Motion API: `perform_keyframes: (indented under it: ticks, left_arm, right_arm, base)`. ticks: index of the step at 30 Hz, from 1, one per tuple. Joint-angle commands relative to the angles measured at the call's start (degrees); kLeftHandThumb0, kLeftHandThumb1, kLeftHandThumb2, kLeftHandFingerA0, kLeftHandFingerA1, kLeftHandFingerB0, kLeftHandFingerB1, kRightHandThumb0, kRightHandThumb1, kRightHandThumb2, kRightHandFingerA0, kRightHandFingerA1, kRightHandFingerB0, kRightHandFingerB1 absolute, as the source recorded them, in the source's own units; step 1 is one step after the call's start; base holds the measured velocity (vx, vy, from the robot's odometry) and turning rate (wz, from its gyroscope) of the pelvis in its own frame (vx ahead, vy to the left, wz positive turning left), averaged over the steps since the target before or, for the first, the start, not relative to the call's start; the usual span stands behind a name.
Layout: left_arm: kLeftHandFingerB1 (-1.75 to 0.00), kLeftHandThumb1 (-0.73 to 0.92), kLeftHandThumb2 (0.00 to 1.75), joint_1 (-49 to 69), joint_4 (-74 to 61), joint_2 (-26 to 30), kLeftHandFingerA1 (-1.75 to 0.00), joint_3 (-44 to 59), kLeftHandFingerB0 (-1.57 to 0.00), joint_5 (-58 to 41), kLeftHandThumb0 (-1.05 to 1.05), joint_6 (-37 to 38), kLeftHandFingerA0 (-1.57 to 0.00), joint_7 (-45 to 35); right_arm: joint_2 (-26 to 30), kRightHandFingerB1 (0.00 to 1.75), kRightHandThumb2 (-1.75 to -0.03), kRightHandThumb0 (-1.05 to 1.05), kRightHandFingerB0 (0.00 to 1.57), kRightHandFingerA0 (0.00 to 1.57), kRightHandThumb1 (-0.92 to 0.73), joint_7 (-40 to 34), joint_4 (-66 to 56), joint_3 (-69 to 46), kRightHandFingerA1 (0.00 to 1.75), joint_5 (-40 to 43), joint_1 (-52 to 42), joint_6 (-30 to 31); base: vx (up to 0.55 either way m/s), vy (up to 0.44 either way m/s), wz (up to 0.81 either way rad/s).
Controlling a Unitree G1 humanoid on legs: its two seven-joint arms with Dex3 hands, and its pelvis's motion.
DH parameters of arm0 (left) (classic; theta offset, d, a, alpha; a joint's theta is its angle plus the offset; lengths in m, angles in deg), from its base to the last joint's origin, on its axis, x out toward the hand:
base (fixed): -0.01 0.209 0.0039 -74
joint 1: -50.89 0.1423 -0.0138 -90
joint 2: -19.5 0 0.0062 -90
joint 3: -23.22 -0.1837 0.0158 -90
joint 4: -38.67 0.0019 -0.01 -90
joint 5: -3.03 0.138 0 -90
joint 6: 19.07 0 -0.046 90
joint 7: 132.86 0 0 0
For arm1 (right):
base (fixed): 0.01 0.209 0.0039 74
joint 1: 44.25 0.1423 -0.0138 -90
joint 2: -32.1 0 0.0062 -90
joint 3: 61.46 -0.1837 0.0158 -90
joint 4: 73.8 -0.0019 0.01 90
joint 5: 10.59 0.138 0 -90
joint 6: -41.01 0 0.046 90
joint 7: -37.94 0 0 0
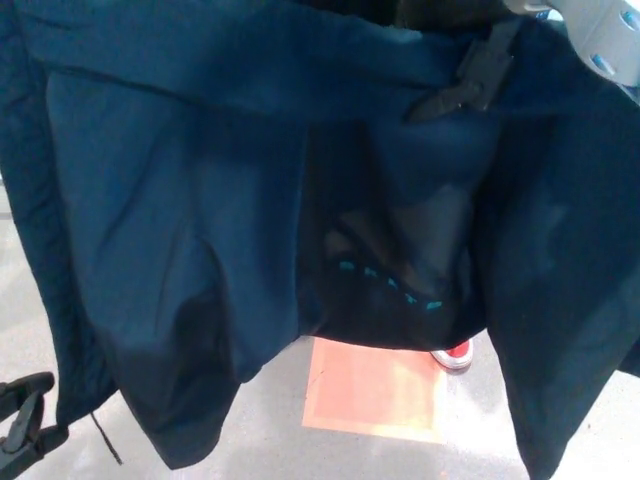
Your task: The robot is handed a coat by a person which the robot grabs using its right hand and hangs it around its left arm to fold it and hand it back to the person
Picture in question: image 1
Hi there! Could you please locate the person's left red white sneaker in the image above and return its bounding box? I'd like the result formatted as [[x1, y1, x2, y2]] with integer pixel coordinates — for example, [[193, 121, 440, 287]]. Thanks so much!
[[429, 335, 474, 374]]

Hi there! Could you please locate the robot left hand black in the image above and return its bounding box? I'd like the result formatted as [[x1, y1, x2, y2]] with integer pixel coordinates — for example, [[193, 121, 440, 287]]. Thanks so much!
[[0, 372, 69, 469]]

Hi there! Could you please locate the orange floor marker sheet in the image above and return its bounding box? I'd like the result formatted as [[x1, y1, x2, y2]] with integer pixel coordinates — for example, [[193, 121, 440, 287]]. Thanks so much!
[[302, 337, 444, 431]]

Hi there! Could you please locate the dark blue coat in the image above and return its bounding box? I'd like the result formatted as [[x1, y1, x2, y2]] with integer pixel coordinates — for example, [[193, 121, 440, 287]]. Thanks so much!
[[0, 0, 640, 480]]

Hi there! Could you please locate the robot right hand black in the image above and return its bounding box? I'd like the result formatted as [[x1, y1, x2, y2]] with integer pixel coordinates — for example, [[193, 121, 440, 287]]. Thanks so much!
[[403, 22, 516, 124]]

